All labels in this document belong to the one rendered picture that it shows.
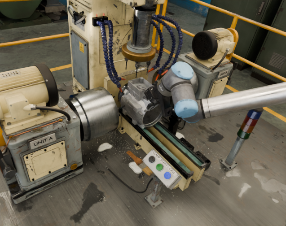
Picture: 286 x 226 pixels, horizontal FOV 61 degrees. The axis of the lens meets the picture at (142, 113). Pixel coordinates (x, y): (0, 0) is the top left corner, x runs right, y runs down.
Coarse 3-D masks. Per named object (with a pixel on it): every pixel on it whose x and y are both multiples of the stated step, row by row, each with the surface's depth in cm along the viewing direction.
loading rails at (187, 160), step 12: (120, 132) 152; (132, 132) 147; (144, 132) 137; (156, 132) 145; (168, 132) 140; (144, 144) 140; (156, 144) 130; (168, 144) 139; (180, 144) 134; (168, 156) 125; (180, 156) 133; (192, 156) 128; (180, 168) 120; (192, 168) 128; (204, 168) 126; (180, 180) 123
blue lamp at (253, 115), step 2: (250, 110) 118; (252, 110) 117; (248, 112) 120; (250, 112) 118; (252, 112) 117; (254, 112) 116; (256, 112) 116; (258, 112) 116; (260, 112) 119; (262, 112) 117; (248, 114) 120; (250, 114) 118; (252, 114) 117; (254, 114) 117; (256, 114) 116; (258, 114) 116; (260, 114) 117; (248, 116) 120; (250, 116) 119; (252, 116) 118; (254, 116) 117; (256, 116) 117; (258, 116) 117; (252, 118) 118; (254, 118) 118; (256, 118) 118; (258, 118) 119
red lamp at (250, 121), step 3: (246, 114) 122; (246, 117) 121; (249, 117) 119; (246, 120) 121; (249, 120) 120; (252, 120) 119; (255, 120) 119; (246, 123) 121; (249, 123) 120; (252, 123) 120; (255, 123) 120
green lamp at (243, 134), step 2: (240, 128) 126; (238, 130) 129; (240, 130) 126; (242, 130) 125; (238, 132) 128; (240, 132) 126; (242, 132) 125; (244, 132) 124; (238, 134) 128; (240, 134) 127; (242, 134) 125; (244, 134) 125; (246, 134) 125; (248, 134) 125; (250, 134) 126; (240, 136) 127; (242, 136) 126; (244, 136) 126; (246, 136) 126; (248, 136) 126; (244, 138) 126; (246, 138) 126
